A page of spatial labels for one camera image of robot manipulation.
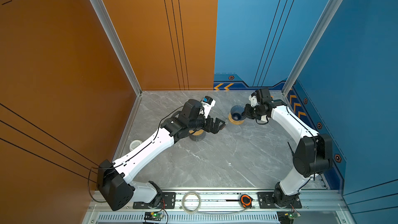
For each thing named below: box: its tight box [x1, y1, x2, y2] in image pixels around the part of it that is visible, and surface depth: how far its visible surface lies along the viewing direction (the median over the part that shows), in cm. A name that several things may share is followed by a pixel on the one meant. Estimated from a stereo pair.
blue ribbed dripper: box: [230, 104, 247, 121], surface depth 91 cm
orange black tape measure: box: [239, 193, 254, 209], surface depth 72 cm
